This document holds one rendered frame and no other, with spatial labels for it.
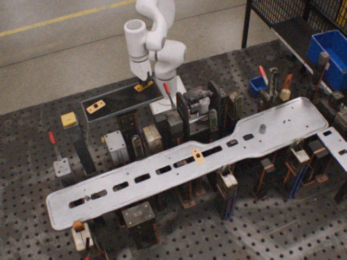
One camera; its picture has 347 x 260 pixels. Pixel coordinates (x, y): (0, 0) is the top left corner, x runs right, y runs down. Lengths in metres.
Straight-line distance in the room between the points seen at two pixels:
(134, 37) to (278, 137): 0.83
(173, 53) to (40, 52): 2.35
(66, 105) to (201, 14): 2.19
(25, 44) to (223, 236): 3.08
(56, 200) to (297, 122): 1.19
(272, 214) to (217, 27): 2.48
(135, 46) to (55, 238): 1.04
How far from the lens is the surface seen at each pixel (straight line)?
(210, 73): 2.47
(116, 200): 1.63
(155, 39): 1.46
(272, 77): 1.82
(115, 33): 4.00
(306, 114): 1.93
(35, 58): 3.99
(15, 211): 2.12
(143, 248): 1.82
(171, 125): 1.71
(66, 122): 1.72
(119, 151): 1.65
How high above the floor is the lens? 2.44
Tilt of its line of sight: 53 degrees down
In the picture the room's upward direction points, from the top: 5 degrees counter-clockwise
